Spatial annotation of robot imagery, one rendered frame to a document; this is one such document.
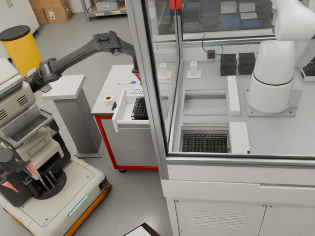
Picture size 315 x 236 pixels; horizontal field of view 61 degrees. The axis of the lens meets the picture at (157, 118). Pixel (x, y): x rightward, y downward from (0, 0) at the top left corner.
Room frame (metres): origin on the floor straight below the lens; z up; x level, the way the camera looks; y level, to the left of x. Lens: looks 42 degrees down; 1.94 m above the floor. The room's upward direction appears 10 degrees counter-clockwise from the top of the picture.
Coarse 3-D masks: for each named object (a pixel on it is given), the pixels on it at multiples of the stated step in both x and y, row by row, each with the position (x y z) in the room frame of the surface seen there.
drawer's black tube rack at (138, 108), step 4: (140, 100) 1.34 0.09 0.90; (144, 100) 1.33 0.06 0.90; (140, 104) 1.30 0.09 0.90; (144, 104) 1.29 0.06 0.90; (136, 108) 1.27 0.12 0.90; (140, 108) 1.26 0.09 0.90; (144, 108) 1.26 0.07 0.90; (136, 112) 1.26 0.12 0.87; (140, 112) 1.22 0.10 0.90; (144, 112) 1.22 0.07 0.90; (136, 116) 1.20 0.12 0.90; (140, 116) 1.19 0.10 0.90; (144, 116) 1.19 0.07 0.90
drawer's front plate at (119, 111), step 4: (124, 92) 1.42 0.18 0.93; (120, 96) 1.38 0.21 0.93; (124, 96) 1.40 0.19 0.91; (120, 100) 1.34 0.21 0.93; (124, 100) 1.38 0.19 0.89; (120, 104) 1.31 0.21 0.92; (124, 104) 1.37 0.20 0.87; (116, 108) 1.27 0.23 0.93; (120, 108) 1.29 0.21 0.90; (124, 108) 1.35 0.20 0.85; (116, 112) 1.23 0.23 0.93; (120, 112) 1.28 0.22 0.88; (116, 116) 1.21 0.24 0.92; (120, 116) 1.26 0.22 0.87; (112, 120) 1.17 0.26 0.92; (116, 120) 1.19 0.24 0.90; (116, 124) 1.17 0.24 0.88; (116, 128) 1.17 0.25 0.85
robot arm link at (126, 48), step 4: (108, 32) 1.24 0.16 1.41; (112, 32) 1.25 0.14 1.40; (116, 36) 1.27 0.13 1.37; (120, 40) 1.27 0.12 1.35; (120, 44) 1.24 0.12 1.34; (124, 44) 1.28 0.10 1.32; (128, 44) 1.34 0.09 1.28; (120, 48) 1.23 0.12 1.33; (124, 48) 1.27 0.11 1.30; (128, 48) 1.32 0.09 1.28; (132, 48) 1.36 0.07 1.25; (112, 52) 1.18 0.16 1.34; (116, 52) 1.18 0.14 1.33; (120, 52) 1.20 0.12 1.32; (124, 52) 1.33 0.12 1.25; (128, 52) 1.35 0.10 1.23; (132, 52) 1.38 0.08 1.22; (132, 56) 1.43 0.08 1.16
